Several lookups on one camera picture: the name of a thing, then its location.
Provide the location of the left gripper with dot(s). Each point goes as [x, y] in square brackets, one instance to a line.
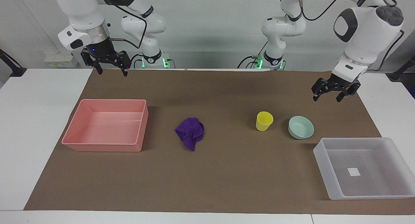
[344, 84]

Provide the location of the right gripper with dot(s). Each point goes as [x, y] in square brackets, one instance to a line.
[100, 49]

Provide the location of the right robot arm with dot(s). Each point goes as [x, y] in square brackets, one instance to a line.
[77, 10]

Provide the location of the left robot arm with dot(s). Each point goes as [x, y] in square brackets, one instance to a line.
[366, 32]

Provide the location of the pink plastic box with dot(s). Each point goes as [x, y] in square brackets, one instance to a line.
[108, 125]

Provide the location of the translucent white plastic box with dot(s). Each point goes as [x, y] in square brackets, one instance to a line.
[363, 169]

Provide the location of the mint green bowl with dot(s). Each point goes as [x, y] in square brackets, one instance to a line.
[301, 128]

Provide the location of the black stand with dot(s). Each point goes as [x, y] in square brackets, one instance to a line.
[400, 71]
[13, 66]

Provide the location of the yellow plastic cup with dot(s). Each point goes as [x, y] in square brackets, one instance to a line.
[264, 122]

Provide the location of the white square label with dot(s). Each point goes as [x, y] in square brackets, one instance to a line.
[353, 171]

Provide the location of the purple crumpled cloth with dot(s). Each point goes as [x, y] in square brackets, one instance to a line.
[190, 131]

